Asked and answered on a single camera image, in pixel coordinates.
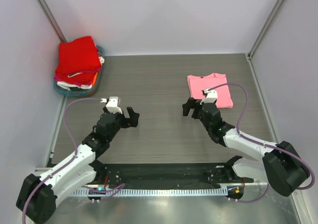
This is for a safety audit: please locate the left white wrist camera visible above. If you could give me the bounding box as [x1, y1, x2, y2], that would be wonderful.
[100, 96, 123, 114]

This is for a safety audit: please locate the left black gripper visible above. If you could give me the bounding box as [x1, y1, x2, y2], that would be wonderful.
[107, 107, 139, 142]

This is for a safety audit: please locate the teal plastic basket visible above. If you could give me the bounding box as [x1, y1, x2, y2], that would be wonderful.
[54, 44, 105, 97]

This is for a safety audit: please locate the slotted cable duct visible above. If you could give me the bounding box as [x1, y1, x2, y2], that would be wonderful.
[70, 186, 228, 197]

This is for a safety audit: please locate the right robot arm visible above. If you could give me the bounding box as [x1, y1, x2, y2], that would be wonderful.
[182, 97, 313, 197]

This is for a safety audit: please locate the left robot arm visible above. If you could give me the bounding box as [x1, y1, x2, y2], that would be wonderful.
[16, 107, 140, 224]

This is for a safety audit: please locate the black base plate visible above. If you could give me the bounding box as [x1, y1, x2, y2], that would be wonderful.
[93, 160, 247, 185]

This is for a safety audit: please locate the stack of folded clothes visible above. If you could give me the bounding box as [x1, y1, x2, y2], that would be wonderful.
[54, 47, 103, 87]

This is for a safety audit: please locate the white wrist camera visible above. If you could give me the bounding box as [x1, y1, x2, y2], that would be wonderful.
[200, 88, 218, 105]
[100, 96, 123, 114]

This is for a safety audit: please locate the red t-shirt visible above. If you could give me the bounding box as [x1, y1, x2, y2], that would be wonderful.
[56, 36, 102, 77]

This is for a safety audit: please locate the folded pink t-shirt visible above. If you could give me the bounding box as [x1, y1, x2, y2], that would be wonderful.
[186, 73, 234, 109]

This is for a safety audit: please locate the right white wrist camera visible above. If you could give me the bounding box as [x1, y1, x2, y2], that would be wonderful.
[200, 88, 218, 105]

